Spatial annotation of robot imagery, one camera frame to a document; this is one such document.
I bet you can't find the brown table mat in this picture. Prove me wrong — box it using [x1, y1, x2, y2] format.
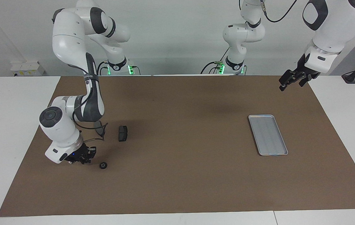
[0, 74, 355, 217]

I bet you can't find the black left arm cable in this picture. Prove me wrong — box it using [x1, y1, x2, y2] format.
[258, 0, 299, 23]

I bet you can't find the short dark brake pad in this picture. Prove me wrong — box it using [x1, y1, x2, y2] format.
[118, 126, 128, 142]

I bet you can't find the long dark brake pad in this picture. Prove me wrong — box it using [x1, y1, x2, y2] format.
[94, 121, 105, 137]

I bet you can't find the white power box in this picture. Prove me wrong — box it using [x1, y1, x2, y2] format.
[10, 61, 45, 76]

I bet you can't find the silver metal tray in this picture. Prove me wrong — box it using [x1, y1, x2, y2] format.
[248, 115, 288, 156]

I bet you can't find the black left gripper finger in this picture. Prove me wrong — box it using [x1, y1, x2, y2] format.
[279, 69, 298, 92]
[299, 76, 314, 88]

